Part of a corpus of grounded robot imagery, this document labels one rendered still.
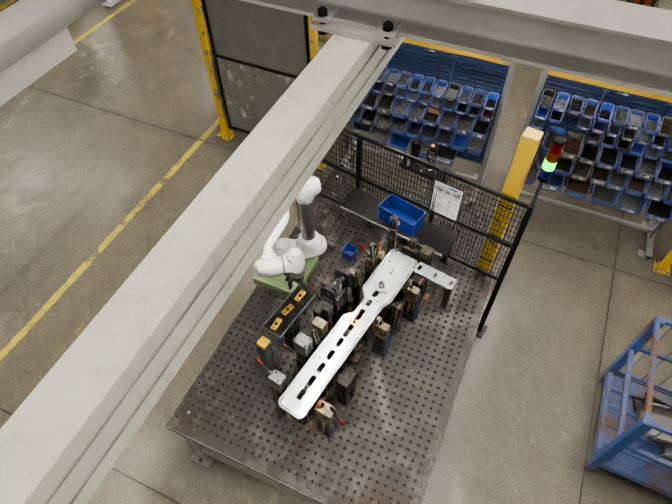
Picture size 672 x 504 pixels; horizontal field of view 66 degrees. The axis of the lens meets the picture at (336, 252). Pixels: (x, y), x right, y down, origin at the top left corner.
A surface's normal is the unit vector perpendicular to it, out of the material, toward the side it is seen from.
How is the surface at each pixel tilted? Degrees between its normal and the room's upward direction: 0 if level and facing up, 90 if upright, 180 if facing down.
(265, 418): 0
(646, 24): 0
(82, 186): 0
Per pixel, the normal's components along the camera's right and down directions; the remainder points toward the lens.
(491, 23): -0.41, 0.72
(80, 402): -0.01, -0.62
